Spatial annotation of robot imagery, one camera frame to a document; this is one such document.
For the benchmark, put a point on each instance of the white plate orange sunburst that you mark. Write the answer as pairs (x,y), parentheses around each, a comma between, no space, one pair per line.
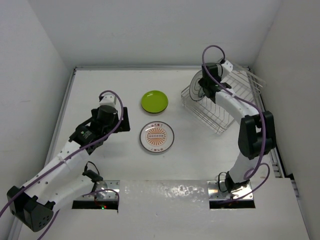
(156,137)

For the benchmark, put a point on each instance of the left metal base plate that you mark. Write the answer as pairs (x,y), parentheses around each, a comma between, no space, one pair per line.
(105,190)

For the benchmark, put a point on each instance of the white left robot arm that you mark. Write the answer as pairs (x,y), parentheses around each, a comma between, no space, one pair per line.
(36,202)

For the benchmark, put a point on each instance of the metal base plate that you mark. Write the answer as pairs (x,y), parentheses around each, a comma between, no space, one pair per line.
(105,190)
(216,193)

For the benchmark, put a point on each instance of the lime green plate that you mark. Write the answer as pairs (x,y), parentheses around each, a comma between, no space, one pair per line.
(154,101)

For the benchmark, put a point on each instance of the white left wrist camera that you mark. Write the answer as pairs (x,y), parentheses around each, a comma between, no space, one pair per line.
(108,99)

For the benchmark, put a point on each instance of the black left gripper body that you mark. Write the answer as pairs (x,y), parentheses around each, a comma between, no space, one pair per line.
(123,125)

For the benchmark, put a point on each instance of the dark brown patterned plate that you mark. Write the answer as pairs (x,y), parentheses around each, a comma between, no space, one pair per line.
(153,113)

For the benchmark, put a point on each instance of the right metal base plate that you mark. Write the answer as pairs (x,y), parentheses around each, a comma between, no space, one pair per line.
(216,193)

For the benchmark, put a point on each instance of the metal wire dish rack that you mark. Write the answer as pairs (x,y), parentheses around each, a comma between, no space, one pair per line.
(243,82)

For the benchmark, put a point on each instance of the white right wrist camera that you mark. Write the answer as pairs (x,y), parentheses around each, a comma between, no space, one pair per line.
(227,68)

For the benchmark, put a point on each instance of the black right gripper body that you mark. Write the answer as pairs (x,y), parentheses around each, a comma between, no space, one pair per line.
(202,83)

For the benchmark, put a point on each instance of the blue floral patterned plate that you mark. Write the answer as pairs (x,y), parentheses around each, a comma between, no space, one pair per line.
(201,93)

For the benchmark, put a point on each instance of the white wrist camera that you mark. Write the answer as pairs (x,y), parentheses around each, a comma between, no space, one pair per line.
(108,99)
(227,68)

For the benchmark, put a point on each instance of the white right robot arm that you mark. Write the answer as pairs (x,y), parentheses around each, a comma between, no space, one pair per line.
(256,128)

